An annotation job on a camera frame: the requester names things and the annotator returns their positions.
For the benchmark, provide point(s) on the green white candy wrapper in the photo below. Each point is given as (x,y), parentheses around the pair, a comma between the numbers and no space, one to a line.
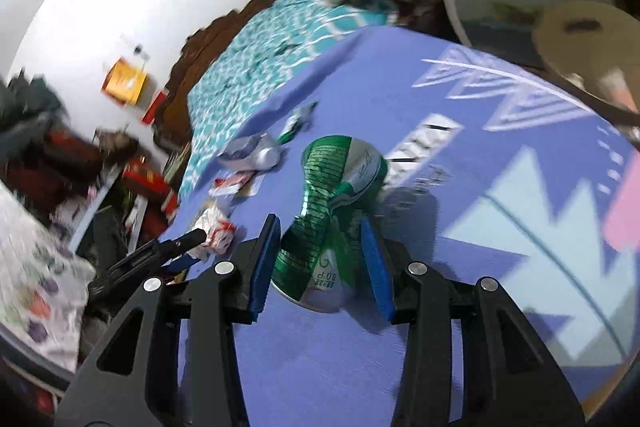
(296,123)

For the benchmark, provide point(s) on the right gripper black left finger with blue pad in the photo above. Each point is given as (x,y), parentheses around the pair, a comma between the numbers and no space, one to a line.
(130,377)

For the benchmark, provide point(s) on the red silver snack wrapper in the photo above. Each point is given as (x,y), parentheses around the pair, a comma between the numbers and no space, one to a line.
(241,184)

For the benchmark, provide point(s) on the red white crumpled wrapper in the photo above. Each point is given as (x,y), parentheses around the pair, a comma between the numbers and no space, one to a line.
(219,230)

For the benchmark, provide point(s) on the dark carved wooden headboard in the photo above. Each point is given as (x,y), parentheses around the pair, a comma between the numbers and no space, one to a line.
(172,124)

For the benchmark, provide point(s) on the teal patterned bedsheet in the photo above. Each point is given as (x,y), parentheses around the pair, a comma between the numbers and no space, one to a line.
(269,50)

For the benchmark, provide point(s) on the crushed green soda can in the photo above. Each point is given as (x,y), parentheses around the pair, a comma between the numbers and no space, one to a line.
(319,263)

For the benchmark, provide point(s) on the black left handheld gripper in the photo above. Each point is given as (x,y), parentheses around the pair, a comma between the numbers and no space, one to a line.
(125,276)

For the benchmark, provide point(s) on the white paper bag with cacti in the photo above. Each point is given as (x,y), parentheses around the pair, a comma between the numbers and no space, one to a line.
(44,287)

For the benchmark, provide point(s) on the cluttered grey shelf unit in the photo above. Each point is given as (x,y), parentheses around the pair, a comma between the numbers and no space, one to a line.
(44,163)

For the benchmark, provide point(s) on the purple patterned blanket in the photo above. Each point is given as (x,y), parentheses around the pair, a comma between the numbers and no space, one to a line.
(507,177)

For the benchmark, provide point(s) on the yellow red wall calendar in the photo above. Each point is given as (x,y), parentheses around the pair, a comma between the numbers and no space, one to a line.
(125,80)

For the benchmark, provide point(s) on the round wooden stool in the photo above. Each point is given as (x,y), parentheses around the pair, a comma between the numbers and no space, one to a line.
(593,50)

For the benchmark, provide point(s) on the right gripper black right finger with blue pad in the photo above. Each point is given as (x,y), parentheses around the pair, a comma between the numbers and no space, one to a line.
(472,357)

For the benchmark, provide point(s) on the dark blue milk carton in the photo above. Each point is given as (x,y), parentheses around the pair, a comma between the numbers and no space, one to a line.
(256,152)

